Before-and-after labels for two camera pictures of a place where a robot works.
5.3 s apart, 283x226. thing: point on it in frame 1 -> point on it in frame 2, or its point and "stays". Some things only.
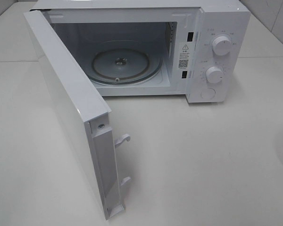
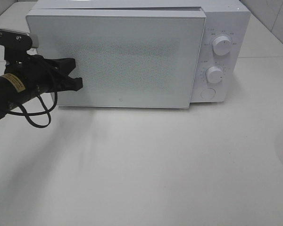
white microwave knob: (214, 74) stays
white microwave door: (87, 118) -> (125, 58)
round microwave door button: (208, 93) stays
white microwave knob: (221, 45) stays
